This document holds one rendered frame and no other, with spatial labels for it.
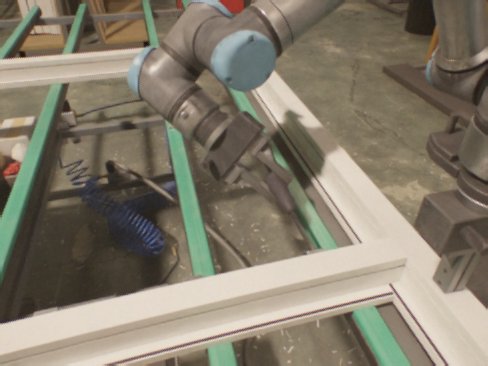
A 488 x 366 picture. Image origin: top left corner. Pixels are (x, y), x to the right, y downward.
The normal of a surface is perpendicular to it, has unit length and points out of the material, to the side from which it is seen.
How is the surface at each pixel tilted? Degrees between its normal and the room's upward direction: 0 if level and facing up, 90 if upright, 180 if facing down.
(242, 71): 92
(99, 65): 90
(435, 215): 90
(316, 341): 0
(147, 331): 90
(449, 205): 0
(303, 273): 0
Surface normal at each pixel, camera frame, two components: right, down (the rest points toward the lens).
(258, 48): 0.40, 0.59
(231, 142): -0.25, 0.25
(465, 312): -0.02, -0.79
